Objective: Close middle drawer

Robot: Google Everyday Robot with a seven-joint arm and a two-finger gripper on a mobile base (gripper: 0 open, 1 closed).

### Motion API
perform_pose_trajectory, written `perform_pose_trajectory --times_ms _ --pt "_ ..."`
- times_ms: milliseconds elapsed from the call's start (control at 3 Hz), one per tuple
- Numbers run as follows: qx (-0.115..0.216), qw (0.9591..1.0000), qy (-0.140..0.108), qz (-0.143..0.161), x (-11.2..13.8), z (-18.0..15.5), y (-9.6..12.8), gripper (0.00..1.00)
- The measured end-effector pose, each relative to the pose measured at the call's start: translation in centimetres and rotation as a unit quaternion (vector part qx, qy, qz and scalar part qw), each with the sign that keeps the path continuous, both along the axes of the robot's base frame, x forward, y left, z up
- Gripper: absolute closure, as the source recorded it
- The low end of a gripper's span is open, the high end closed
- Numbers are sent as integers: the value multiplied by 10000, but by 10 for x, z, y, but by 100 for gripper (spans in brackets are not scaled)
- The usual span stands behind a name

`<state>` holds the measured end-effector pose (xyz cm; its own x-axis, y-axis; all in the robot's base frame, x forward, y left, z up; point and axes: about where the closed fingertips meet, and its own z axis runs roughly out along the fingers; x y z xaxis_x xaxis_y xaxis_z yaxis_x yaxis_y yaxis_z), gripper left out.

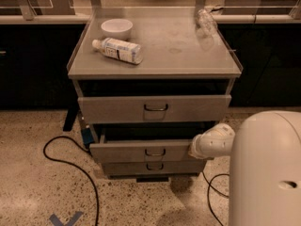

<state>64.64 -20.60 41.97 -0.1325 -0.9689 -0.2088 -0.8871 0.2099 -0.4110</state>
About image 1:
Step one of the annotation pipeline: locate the grey drawer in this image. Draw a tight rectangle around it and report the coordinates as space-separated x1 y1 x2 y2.
90 136 195 164
102 160 206 176
78 95 231 123

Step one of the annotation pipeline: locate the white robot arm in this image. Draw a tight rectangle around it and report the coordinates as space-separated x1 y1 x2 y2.
189 110 301 226

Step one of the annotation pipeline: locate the grey top drawer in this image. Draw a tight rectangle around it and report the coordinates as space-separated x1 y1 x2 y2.
78 95 231 123

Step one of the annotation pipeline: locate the grey metal drawer cabinet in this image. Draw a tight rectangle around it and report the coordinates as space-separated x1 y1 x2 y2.
69 8 242 180

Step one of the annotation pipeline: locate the grey bottom drawer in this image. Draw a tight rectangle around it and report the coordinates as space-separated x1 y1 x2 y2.
102 160 206 176

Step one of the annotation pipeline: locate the white labelled plastic bottle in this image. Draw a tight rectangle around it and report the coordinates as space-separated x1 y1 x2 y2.
92 38 143 65

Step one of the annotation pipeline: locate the blue power adapter box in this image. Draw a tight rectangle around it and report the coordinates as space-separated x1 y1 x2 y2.
81 128 95 149

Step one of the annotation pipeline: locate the white ceramic bowl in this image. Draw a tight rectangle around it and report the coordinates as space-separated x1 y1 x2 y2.
101 19 133 40

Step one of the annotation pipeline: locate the clear crumpled plastic bottle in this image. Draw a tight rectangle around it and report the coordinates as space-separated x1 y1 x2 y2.
197 9 217 35

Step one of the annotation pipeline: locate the black floor cable left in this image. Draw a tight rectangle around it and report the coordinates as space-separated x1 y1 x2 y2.
42 135 101 226

